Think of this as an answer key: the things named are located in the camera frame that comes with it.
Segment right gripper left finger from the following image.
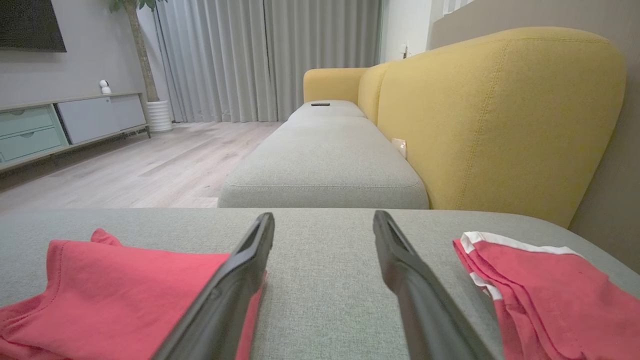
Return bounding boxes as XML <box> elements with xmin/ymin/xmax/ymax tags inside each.
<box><xmin>152</xmin><ymin>212</ymin><xmax>276</xmax><ymax>360</ymax></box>

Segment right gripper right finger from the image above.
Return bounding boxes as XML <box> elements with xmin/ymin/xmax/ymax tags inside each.
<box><xmin>372</xmin><ymin>210</ymin><xmax>501</xmax><ymax>360</ymax></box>

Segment red Bulls basketball jersey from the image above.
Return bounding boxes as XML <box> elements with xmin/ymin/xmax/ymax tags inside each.
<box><xmin>0</xmin><ymin>228</ymin><xmax>267</xmax><ymax>360</ymax></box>

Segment red shorts with white stripe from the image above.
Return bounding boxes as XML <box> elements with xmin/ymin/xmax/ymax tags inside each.
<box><xmin>453</xmin><ymin>231</ymin><xmax>640</xmax><ymax>360</ymax></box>

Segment grey sofa seat cushion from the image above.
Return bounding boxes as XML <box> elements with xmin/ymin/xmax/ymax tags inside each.
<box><xmin>217</xmin><ymin>116</ymin><xmax>430</xmax><ymax>209</ymax></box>
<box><xmin>287</xmin><ymin>100</ymin><xmax>367</xmax><ymax>122</ymax></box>

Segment white ribbed plant pot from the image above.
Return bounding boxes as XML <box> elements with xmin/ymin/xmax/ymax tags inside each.
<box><xmin>146</xmin><ymin>100</ymin><xmax>174</xmax><ymax>134</ymax></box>

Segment yellow sofa back cushion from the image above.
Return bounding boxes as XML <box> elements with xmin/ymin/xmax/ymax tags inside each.
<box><xmin>375</xmin><ymin>26</ymin><xmax>627</xmax><ymax>229</ymax></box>
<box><xmin>357</xmin><ymin>61</ymin><xmax>397</xmax><ymax>126</ymax></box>

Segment grey and green tv cabinet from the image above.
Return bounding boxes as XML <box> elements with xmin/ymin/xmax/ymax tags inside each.
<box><xmin>0</xmin><ymin>91</ymin><xmax>152</xmax><ymax>174</ymax></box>

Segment yellow sofa armrest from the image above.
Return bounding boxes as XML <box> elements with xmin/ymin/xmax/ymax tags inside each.
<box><xmin>303</xmin><ymin>67</ymin><xmax>372</xmax><ymax>105</ymax></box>

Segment grey curtain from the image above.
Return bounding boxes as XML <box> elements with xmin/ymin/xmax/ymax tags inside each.
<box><xmin>150</xmin><ymin>0</ymin><xmax>384</xmax><ymax>124</ymax></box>

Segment indoor plant with trunk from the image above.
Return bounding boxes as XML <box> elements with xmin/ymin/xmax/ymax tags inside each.
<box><xmin>109</xmin><ymin>0</ymin><xmax>169</xmax><ymax>103</ymax></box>

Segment black television screen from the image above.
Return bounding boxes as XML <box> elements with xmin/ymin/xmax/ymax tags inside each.
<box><xmin>0</xmin><ymin>0</ymin><xmax>68</xmax><ymax>53</ymax></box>

